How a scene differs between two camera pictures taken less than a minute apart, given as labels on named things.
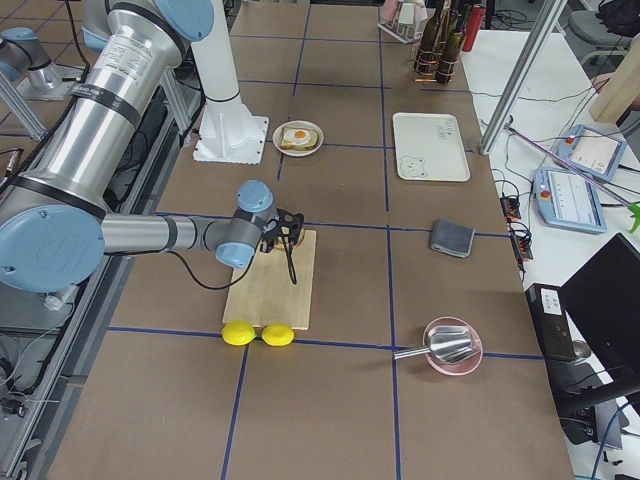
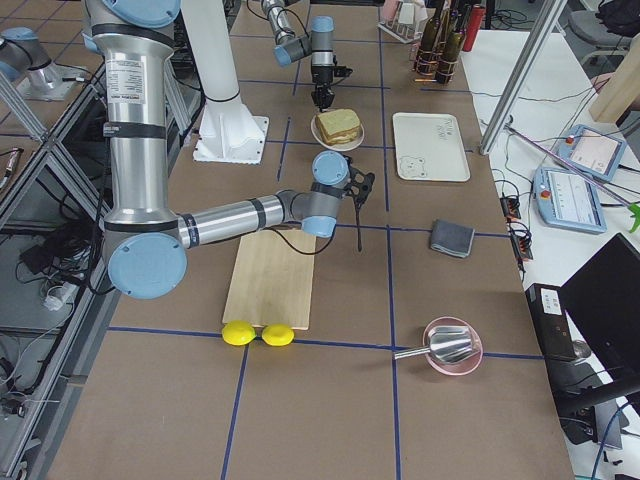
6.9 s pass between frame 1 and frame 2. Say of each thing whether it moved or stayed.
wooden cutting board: stayed
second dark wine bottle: stayed
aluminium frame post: stayed
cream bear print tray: stayed
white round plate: moved
